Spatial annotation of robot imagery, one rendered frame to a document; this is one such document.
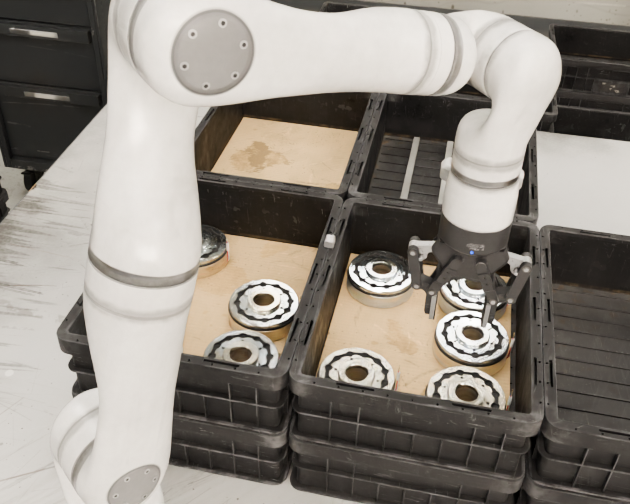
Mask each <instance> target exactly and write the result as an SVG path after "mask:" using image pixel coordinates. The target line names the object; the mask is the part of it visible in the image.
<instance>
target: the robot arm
mask: <svg viewBox="0 0 630 504"><path fill-rule="evenodd" d="M561 74H562V63H561V57H560V53H559V50H558V48H557V47H556V45H555V44H554V43H553V42H552V41H551V40H550V39H548V38H547V37H545V36H543V35H542V34H540V33H538V32H536V31H534V30H532V29H530V28H528V27H526V26H524V25H523V24H521V23H519V22H517V21H515V20H513V19H512V18H510V17H508V16H505V15H502V14H499V13H495V12H491V11H484V10H470V11H462V12H454V13H450V14H444V13H438V12H432V11H424V10H416V9H408V8H399V7H371V8H363V9H358V10H352V11H347V12H339V13H323V12H314V11H307V10H301V9H297V8H293V7H289V6H286V5H282V4H279V3H276V2H272V1H269V0H111V2H110V7H109V14H108V93H107V122H106V133H105V141H104V148H103V154H102V159H101V165H100V171H99V178H98V184H97V191H96V199H95V206H94V214H93V222H92V228H91V234H90V239H89V245H88V252H87V260H86V269H85V277H84V287H83V309H84V317H85V324H86V331H87V337H88V343H89V348H90V352H91V357H92V361H93V366H94V371H95V376H96V381H97V386H98V388H94V389H90V390H87V391H85V392H83V393H81V394H79V395H77V396H76V397H74V398H73V399H72V400H70V401H69V402H68V403H67V404H66V405H65V406H64V407H63V409H62V410H61V411H60V413H59V414H58V416H57V417H56V419H55V421H54V423H53V426H52V429H51V434H50V451H51V455H52V459H53V462H54V465H55V469H56V472H57V475H58V478H59V481H60V485H61V488H62V491H63V494H64V497H65V500H66V502H67V504H164V498H163V492H162V488H161V485H160V483H161V481H162V479H163V477H164V474H165V472H166V470H167V467H168V463H169V458H170V450H171V437H172V420H173V405H174V395H175V386H176V380H177V374H178V369H179V364H180V358H181V352H182V346H183V340H184V334H185V329H186V324H187V319H188V315H189V311H190V307H191V303H192V299H193V295H194V290H195V285H196V280H197V275H198V270H199V264H200V257H201V247H202V234H201V216H200V204H199V194H198V186H197V178H196V169H195V158H194V137H195V126H196V119H197V114H198V109H199V107H211V106H222V105H230V104H238V103H245V102H251V101H258V100H264V99H272V98H279V97H289V96H299V95H310V94H320V93H337V92H372V93H390V94H405V95H423V96H424V95H425V96H440V95H447V94H451V93H454V92H456V91H457V90H459V89H460V88H462V87H463V86H464V85H465V84H469V85H471V86H472V87H474V88H475V89H477V90H478V91H480V92H481V93H483V94H484V95H486V96H487V97H489V98H490V99H492V108H491V109H478V110H474V111H471V112H469V113H467V114H466V115H465V116H464V117H463V118H462V119H461V121H460V123H459V125H458V128H457V131H456V136H455V142H454V149H453V155H452V157H448V158H446V159H444V160H443V161H442V163H441V170H440V178H441V179H442V180H444V181H446V186H445V191H444V198H443V204H442V211H441V218H440V224H439V231H438V234H437V236H436V237H435V238H434V239H433V241H420V238H419V237H418V236H412V237H411V238H410V241H409V247H408V252H407V253H408V261H409V270H410V278H411V286H412V288H413V289H415V290H419V289H422V290H423V291H425V293H426V299H425V306H424V312H425V314H429V319H433V320H434V318H435V312H436V305H437V299H438V292H439V290H440V289H441V288H442V286H445V285H446V284H447V282H448V281H449V280H450V278H455V279H468V280H471V281H475V282H479V281H480V283H481V286H482V289H483V292H485V299H484V304H483V309H482V313H481V322H480V327H482V328H486V326H487V323H488V324H491V323H492V322H493V321H494V317H495V312H496V308H497V305H498V304H499V303H501V302H506V303H507V304H513V303H515V301H516V299H517V298H518V296H519V294H520V292H521V290H522V288H523V286H524V284H525V283H526V281H527V279H528V277H529V275H530V273H531V271H532V255H531V254H530V253H529V252H524V253H522V254H521V255H518V254H515V253H512V252H509V248H508V246H507V244H508V240H509V235H510V231H511V226H512V222H513V217H514V212H515V208H516V204H517V199H518V192H519V189H520V188H521V187H522V182H523V178H524V171H523V170H522V164H523V160H524V155H525V151H526V146H527V143H528V141H529V139H530V138H531V136H532V134H533V132H534V130H535V129H536V127H537V125H538V123H539V121H540V119H541V117H542V116H543V114H544V112H545V110H546V109H547V107H548V105H549V103H550V102H551V100H552V98H553V96H554V95H555V93H556V91H557V89H558V86H559V83H560V79H561ZM429 252H432V253H433V254H434V256H435V257H436V259H437V260H438V264H437V267H436V268H435V270H434V271H433V273H432V274H431V275H430V276H428V275H426V274H424V269H423V260H424V259H426V258H427V254H428V253H429ZM507 263H508V264H510V271H511V272H512V274H511V275H510V277H509V279H508V281H507V283H506V285H505V286H503V287H498V283H497V280H496V276H495V272H496V271H497V270H499V269H500V268H502V267H503V266H504V265H506V264H507Z"/></svg>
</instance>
